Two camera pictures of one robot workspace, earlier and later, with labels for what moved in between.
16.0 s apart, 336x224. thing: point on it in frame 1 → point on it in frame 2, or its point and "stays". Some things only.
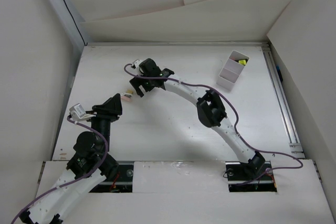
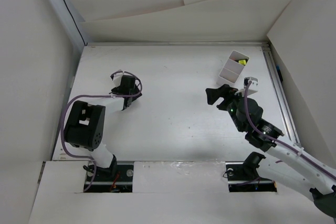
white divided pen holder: (232, 70) stays
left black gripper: (112, 106) → (135, 93)
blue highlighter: (278, 70) stays
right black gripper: (136, 82) → (213, 94)
